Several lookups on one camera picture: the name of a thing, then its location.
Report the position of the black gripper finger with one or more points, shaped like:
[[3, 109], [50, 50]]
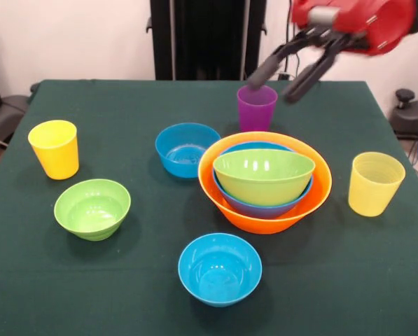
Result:
[[268, 68]]

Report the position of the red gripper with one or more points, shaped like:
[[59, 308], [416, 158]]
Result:
[[387, 24]]

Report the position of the large green bowl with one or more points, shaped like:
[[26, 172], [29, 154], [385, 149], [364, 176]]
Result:
[[264, 182]]

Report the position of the large blue bowl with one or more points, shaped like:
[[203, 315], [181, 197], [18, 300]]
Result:
[[264, 211]]

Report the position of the purple cup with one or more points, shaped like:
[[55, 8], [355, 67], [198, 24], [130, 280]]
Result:
[[257, 112]]

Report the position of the dark grey base foot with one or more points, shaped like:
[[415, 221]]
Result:
[[9, 112], [411, 119]]

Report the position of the small ribbed blue bowl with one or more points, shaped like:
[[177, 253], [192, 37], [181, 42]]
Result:
[[180, 147]]

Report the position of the translucent yellow-green cup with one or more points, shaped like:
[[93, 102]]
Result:
[[375, 189]]

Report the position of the large orange bowl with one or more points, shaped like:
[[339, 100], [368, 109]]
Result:
[[264, 224]]

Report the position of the dark green tablecloth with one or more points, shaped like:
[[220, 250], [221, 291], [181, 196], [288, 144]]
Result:
[[334, 262]]

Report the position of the small cyan bowl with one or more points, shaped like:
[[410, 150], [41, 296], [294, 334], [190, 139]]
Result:
[[219, 269]]

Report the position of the small green bowl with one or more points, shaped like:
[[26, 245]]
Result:
[[89, 206]]

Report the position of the opaque yellow cup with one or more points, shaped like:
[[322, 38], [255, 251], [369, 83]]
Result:
[[56, 157]]

